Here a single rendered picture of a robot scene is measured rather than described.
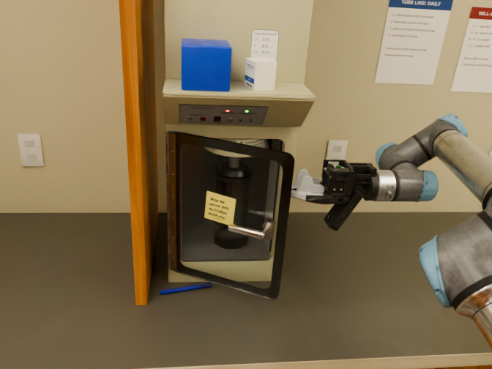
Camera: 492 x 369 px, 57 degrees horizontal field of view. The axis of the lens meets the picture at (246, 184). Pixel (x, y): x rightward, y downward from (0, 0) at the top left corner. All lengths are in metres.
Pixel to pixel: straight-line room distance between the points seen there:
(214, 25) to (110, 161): 0.73
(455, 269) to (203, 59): 0.60
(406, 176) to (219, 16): 0.55
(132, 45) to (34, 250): 0.78
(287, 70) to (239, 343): 0.65
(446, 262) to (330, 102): 0.87
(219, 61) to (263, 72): 0.10
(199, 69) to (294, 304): 0.67
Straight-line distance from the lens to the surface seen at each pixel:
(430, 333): 1.29
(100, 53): 1.51
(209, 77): 0.95
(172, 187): 1.13
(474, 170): 1.02
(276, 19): 1.05
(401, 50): 1.63
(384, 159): 1.20
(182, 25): 1.04
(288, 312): 1.23
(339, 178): 1.03
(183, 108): 0.99
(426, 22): 1.65
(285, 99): 0.97
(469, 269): 0.85
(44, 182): 1.69
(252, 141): 1.14
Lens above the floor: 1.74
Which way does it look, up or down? 26 degrees down
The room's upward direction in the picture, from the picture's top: 4 degrees clockwise
